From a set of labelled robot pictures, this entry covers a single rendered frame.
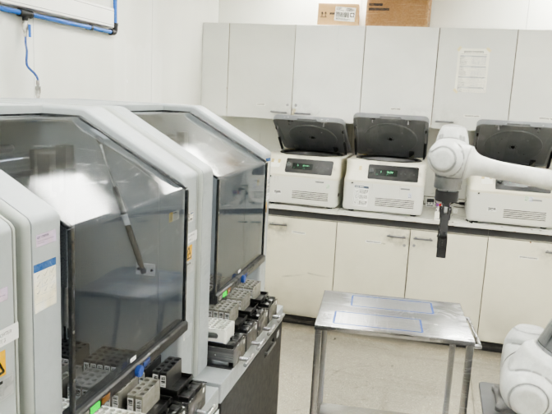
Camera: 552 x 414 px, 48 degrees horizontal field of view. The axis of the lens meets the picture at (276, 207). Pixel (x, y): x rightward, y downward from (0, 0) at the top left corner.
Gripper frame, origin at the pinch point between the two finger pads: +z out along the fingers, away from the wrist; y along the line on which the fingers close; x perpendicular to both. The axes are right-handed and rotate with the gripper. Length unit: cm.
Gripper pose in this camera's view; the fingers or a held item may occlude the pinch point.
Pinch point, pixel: (441, 249)
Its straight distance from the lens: 215.4
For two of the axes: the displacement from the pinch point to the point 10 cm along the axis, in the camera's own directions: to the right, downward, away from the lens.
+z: -0.5, 9.8, 1.8
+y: 2.6, -1.6, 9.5
